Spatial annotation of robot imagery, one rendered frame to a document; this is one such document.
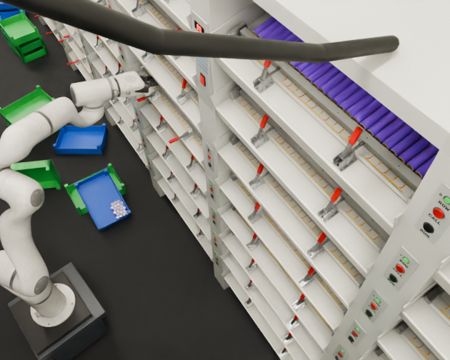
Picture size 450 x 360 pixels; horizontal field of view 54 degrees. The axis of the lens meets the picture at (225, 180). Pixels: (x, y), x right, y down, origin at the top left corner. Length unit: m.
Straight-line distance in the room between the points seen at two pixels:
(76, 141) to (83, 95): 1.42
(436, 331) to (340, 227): 0.27
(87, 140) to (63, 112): 1.50
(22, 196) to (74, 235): 1.19
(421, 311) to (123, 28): 0.79
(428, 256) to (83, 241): 2.08
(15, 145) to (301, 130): 0.90
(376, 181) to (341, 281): 0.39
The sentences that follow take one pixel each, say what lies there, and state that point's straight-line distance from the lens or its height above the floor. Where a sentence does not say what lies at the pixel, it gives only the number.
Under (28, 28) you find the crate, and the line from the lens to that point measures 3.91.
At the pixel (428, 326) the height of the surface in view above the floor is 1.31.
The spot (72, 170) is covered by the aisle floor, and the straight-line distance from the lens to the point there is 2.93.
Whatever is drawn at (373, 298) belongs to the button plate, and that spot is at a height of 1.25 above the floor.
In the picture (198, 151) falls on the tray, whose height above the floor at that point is 0.93.
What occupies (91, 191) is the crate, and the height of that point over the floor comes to 0.10.
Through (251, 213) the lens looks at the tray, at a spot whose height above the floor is 0.95.
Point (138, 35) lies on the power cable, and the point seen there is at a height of 1.93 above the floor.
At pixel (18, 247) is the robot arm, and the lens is 1.67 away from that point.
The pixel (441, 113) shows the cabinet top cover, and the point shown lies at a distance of 0.67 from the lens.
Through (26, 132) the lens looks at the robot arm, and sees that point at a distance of 1.49.
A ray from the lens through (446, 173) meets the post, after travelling 0.68.
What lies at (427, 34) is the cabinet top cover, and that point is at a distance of 0.80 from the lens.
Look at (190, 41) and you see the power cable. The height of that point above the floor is 1.90.
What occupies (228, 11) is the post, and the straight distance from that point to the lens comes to 1.10.
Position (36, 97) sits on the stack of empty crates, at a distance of 3.24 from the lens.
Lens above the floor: 2.17
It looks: 53 degrees down
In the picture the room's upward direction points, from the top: 2 degrees counter-clockwise
